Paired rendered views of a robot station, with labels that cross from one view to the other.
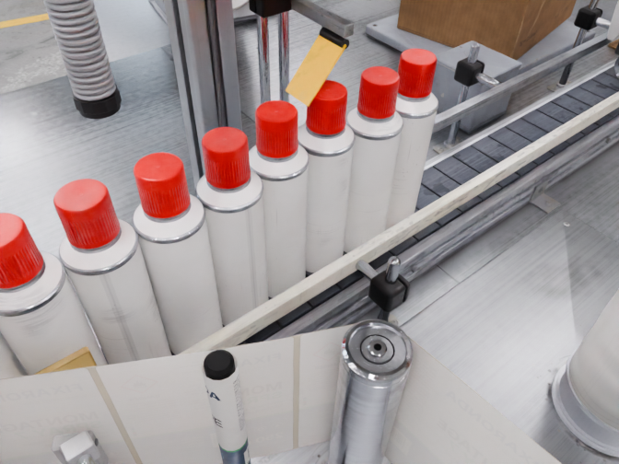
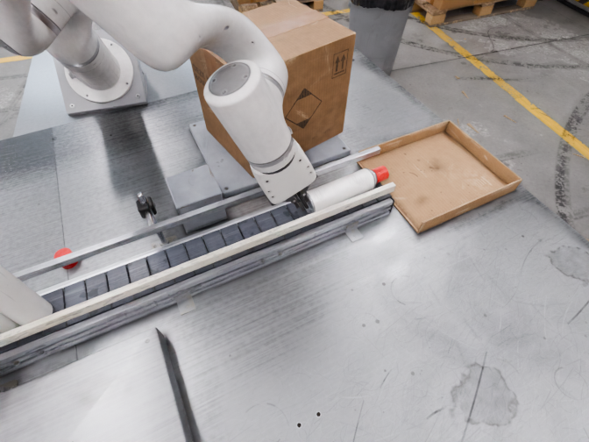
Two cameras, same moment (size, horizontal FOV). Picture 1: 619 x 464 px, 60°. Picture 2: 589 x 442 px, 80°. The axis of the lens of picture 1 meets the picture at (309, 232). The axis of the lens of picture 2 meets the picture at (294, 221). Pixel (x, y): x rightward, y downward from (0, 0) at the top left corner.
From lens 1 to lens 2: 0.70 m
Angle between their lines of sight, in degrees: 12
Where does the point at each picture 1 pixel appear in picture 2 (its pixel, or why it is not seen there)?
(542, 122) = (212, 243)
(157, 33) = (59, 114)
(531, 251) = (102, 360)
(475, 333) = (10, 422)
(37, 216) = not seen: outside the picture
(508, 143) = (172, 259)
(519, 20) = not seen: hidden behind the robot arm
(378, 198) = not seen: outside the picture
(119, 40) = (31, 118)
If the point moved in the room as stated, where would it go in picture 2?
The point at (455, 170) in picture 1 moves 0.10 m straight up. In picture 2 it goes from (116, 278) to (92, 250)
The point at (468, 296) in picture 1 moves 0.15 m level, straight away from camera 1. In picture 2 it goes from (31, 390) to (116, 319)
